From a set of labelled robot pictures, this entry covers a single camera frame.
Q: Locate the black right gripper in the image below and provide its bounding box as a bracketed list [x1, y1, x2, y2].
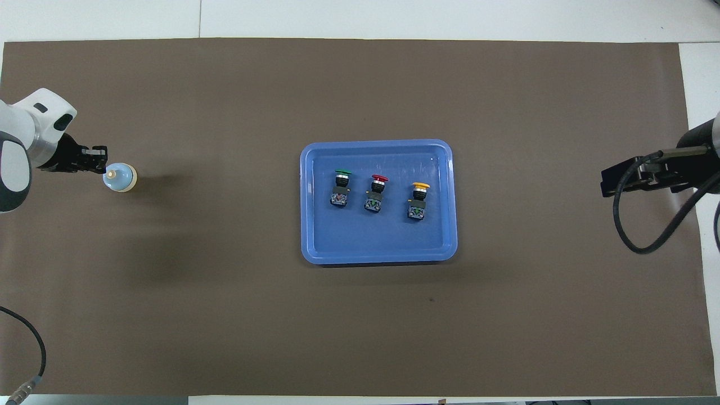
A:
[601, 124, 716, 199]

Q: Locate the red push button switch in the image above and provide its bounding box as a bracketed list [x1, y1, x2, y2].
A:
[364, 174, 389, 213]

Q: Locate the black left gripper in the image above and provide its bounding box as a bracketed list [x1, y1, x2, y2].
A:
[38, 132, 108, 175]

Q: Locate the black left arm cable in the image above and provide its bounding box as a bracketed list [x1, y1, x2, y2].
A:
[0, 305, 47, 404]

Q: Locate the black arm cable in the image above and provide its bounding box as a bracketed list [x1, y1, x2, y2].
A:
[613, 147, 720, 255]
[0, 305, 47, 404]

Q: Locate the yellow push button switch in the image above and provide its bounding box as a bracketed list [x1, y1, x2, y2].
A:
[407, 182, 431, 222]

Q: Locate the brown table mat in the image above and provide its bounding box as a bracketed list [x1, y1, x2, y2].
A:
[0, 38, 718, 397]

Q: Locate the green push button switch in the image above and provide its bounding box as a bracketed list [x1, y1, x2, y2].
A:
[330, 169, 353, 208]

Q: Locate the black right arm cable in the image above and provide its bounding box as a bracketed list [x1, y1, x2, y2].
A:
[613, 147, 720, 255]

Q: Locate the blue plastic tray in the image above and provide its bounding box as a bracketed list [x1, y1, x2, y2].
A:
[300, 139, 458, 266]

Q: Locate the light blue call bell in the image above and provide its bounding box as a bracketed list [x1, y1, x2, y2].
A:
[102, 163, 138, 193]

